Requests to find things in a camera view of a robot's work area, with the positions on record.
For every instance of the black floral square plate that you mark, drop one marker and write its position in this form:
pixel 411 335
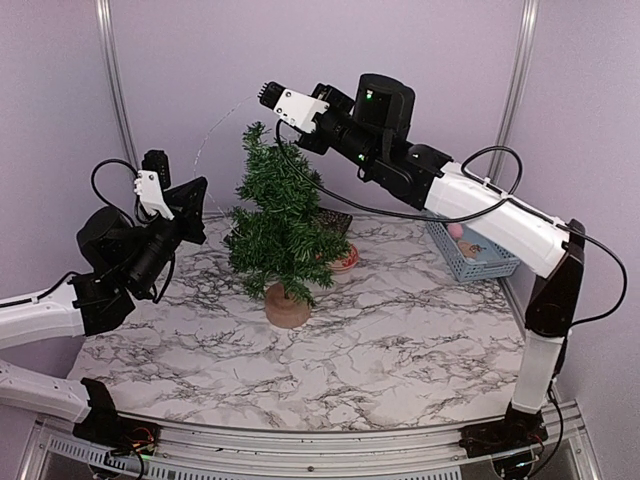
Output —
pixel 335 221

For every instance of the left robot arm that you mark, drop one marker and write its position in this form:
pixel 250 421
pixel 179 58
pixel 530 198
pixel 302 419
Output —
pixel 77 305

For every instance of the beige fabric ornament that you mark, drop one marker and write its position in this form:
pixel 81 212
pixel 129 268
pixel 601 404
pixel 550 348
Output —
pixel 469 250

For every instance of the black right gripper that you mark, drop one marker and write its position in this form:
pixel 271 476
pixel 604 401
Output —
pixel 336 94

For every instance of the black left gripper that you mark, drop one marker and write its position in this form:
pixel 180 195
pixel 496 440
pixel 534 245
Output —
pixel 189 210

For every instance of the aluminium frame post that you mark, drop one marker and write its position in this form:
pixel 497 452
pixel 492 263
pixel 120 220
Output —
pixel 520 70
pixel 112 68

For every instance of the pink pompom ornament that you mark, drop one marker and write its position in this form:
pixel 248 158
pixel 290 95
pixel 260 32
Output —
pixel 455 230

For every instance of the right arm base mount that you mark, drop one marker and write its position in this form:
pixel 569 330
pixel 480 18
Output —
pixel 515 430

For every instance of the orange white patterned bowl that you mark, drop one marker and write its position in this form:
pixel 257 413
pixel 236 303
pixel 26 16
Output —
pixel 342 264

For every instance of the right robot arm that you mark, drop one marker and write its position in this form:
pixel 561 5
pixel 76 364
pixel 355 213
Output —
pixel 550 248

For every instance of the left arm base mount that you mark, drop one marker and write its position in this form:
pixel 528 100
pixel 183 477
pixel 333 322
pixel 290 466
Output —
pixel 112 425

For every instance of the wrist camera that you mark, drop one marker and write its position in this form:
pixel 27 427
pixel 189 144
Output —
pixel 294 108
pixel 152 180

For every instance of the left aluminium frame post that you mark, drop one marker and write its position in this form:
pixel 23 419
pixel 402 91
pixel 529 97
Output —
pixel 112 68

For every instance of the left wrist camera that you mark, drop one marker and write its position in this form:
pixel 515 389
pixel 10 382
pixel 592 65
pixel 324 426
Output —
pixel 152 180

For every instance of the right aluminium frame post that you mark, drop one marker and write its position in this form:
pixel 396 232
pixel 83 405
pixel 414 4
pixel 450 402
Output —
pixel 520 70

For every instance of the small green christmas tree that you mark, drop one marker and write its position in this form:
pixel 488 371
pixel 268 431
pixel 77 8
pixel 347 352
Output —
pixel 279 248

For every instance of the light blue perforated basket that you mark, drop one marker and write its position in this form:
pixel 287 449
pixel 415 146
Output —
pixel 494 262

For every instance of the front aluminium rail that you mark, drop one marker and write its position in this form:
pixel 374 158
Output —
pixel 190 451

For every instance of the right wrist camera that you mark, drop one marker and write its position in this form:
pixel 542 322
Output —
pixel 294 108

